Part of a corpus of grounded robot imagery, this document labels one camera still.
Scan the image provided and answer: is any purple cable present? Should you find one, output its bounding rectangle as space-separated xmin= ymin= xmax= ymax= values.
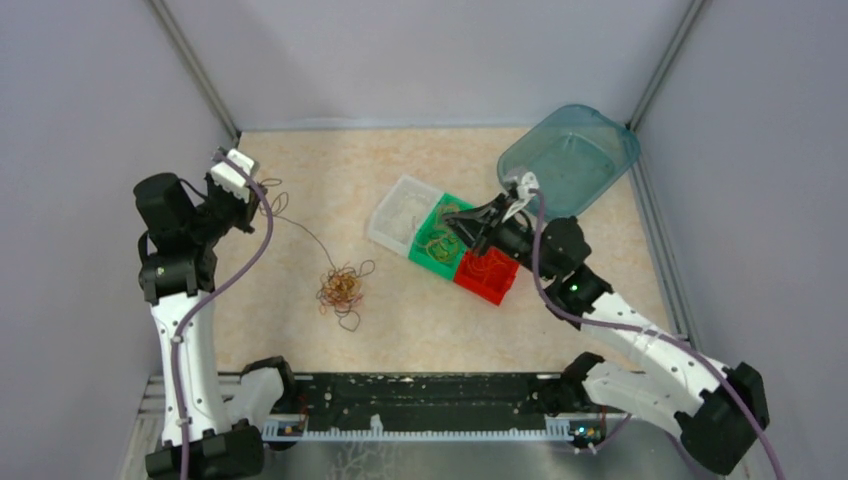
xmin=169 ymin=150 xmax=276 ymax=480
xmin=529 ymin=189 xmax=790 ymax=480

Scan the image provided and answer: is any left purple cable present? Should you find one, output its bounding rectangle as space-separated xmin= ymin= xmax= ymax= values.
xmin=169 ymin=150 xmax=276 ymax=480

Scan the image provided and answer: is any red plastic bin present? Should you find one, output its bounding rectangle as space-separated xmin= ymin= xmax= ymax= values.
xmin=453 ymin=248 xmax=520 ymax=306

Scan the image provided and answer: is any red cable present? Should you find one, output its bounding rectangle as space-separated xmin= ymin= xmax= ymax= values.
xmin=471 ymin=250 xmax=511 ymax=280

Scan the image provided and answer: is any green plastic bin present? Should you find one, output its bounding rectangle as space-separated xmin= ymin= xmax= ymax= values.
xmin=408 ymin=193 xmax=472 ymax=281

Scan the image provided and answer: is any cable bundle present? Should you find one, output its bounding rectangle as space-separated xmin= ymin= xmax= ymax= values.
xmin=255 ymin=176 xmax=378 ymax=334

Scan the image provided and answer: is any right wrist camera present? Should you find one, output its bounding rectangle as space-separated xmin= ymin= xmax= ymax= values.
xmin=502 ymin=168 xmax=540 ymax=222

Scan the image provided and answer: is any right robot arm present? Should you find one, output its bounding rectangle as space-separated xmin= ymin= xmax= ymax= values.
xmin=441 ymin=194 xmax=770 ymax=476

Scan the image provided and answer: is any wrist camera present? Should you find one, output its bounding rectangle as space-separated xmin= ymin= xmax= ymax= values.
xmin=502 ymin=168 xmax=540 ymax=222
xmin=209 ymin=148 xmax=260 ymax=204

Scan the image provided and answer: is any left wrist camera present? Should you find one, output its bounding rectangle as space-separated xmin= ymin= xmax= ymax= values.
xmin=209 ymin=148 xmax=260 ymax=204

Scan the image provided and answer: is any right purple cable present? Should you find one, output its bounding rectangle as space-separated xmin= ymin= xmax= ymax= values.
xmin=529 ymin=189 xmax=790 ymax=480

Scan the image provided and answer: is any teal transparent tub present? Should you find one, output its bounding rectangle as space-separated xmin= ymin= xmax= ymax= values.
xmin=496 ymin=104 xmax=641 ymax=221

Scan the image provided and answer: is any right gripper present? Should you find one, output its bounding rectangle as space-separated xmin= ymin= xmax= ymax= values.
xmin=441 ymin=193 xmax=557 ymax=283

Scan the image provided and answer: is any white plastic bin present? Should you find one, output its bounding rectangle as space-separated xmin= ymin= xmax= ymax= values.
xmin=366 ymin=174 xmax=444 ymax=257

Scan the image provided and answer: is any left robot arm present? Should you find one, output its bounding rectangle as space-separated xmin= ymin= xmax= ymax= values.
xmin=133 ymin=171 xmax=300 ymax=479

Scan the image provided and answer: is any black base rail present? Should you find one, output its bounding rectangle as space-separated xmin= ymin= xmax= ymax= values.
xmin=271 ymin=373 xmax=604 ymax=433

